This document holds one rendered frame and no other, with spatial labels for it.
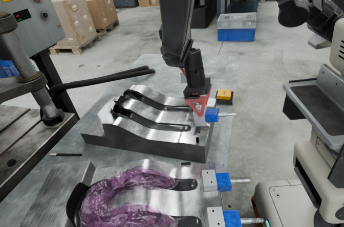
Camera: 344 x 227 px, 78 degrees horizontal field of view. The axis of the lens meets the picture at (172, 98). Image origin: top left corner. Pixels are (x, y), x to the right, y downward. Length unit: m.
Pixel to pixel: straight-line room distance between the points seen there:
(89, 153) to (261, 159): 1.33
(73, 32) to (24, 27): 3.21
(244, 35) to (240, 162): 2.50
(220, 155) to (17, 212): 0.68
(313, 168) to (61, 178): 0.77
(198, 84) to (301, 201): 0.94
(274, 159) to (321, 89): 1.21
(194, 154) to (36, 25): 0.97
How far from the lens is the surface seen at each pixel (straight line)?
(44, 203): 0.71
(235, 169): 1.76
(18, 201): 0.93
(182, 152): 0.76
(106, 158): 0.87
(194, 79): 0.63
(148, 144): 0.79
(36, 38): 1.27
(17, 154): 1.14
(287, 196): 1.38
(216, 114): 0.68
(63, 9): 4.35
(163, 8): 0.39
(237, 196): 1.65
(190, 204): 0.64
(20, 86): 1.07
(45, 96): 1.12
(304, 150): 0.87
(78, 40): 4.45
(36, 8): 1.29
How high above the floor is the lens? 1.41
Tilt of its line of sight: 35 degrees down
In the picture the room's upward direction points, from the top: 9 degrees counter-clockwise
